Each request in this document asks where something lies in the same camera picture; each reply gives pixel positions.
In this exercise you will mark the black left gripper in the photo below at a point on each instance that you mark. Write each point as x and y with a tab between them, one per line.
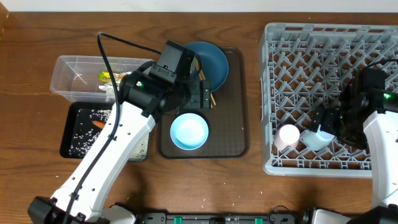
201	99

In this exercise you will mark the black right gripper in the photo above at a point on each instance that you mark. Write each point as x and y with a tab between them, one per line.
328	124

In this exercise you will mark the wooden chopstick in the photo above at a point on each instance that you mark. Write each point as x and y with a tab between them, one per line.
202	77

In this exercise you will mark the light blue plastic cup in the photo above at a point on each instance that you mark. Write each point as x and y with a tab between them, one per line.
318	140

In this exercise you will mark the dark blue plate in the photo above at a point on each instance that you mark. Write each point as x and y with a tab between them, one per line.
214	62

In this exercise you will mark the light blue bowl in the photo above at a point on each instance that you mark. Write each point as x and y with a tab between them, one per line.
189	131

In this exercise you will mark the pink plastic cup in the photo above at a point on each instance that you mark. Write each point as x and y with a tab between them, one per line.
287	136

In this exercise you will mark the yellow orange snack wrapper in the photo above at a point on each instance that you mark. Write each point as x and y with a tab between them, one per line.
106	77

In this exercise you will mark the orange carrot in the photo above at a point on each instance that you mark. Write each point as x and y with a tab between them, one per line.
99	124

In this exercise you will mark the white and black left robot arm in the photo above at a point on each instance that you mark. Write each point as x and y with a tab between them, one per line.
142	100

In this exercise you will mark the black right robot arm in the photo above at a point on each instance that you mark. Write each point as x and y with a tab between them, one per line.
366	119

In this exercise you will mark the grey dishwasher rack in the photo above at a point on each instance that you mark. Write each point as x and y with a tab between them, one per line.
303	66

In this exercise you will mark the brown plastic serving tray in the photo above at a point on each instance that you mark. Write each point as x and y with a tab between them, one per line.
228	120

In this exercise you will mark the crumpled white paper in bin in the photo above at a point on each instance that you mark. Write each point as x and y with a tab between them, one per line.
109	92

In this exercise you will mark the clear plastic bin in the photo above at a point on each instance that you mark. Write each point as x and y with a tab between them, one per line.
75	77

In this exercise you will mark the black plastic bin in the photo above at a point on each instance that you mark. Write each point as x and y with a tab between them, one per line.
74	130

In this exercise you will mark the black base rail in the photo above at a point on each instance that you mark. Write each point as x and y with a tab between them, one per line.
217	219

